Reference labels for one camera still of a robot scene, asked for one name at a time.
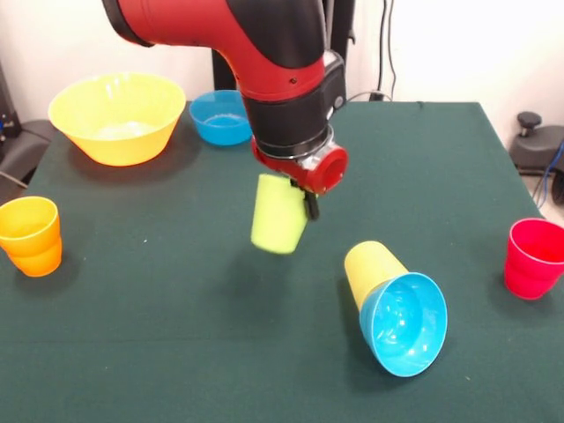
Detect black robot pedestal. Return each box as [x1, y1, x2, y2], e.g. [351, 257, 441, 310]
[211, 0, 358, 102]

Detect cyan bowl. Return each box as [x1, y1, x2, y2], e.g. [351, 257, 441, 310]
[359, 271, 449, 378]

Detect black wall cable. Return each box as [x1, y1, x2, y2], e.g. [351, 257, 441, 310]
[376, 0, 397, 101]

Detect blue cable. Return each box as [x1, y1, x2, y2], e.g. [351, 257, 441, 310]
[536, 140, 564, 208]

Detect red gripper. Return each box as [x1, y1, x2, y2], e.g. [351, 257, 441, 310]
[251, 136, 349, 220]

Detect green cup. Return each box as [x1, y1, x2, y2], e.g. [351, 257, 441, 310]
[249, 173, 309, 256]

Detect dark green tablecloth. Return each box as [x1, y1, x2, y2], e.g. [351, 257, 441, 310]
[0, 100, 564, 423]

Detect yellow-green cup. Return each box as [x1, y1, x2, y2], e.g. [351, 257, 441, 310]
[344, 240, 409, 312]

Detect black equipment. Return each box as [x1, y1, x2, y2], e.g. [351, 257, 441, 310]
[0, 61, 17, 146]

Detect orange cup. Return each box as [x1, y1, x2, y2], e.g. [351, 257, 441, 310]
[0, 196, 63, 278]

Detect large yellow bowl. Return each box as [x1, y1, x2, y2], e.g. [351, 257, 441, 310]
[47, 72, 188, 167]

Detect blue bowl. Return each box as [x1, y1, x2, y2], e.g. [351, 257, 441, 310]
[189, 90, 253, 147]

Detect pink cup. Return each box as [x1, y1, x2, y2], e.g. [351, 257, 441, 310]
[503, 218, 564, 301]

